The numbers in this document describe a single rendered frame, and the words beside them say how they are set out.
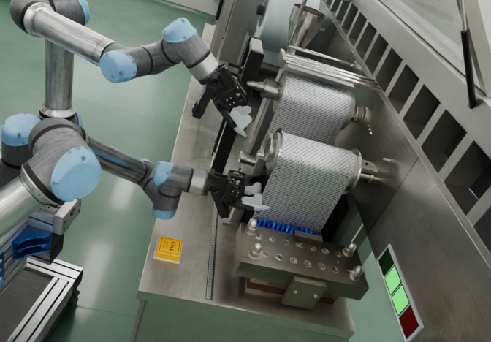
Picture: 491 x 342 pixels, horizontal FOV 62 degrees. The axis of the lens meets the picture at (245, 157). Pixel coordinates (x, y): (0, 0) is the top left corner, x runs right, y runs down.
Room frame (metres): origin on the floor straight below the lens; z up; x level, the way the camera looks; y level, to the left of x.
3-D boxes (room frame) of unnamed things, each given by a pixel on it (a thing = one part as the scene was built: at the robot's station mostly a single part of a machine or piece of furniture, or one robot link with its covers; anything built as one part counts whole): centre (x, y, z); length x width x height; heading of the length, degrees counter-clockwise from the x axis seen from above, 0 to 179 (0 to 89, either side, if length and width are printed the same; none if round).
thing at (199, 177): (0.99, 0.11, 1.11); 0.08 x 0.05 x 0.08; 12
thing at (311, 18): (1.82, -0.03, 1.50); 0.14 x 0.14 x 0.06
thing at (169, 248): (0.89, 0.12, 0.91); 0.07 x 0.07 x 0.02; 12
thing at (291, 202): (1.06, -0.20, 1.11); 0.23 x 0.01 x 0.18; 102
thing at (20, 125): (1.04, 0.71, 0.98); 0.13 x 0.12 x 0.14; 161
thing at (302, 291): (0.86, -0.30, 0.96); 0.10 x 0.03 x 0.11; 102
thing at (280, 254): (0.95, -0.27, 1.00); 0.40 x 0.16 x 0.06; 102
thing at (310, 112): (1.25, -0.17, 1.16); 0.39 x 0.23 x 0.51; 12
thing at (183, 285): (2.02, 0.08, 0.88); 2.52 x 0.66 x 0.04; 12
